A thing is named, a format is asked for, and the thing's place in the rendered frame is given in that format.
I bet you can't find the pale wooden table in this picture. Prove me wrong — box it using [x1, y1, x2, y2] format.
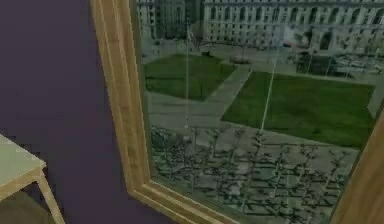
[0, 133, 66, 224]

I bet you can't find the wooden framed window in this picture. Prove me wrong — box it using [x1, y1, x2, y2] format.
[89, 0, 384, 224]

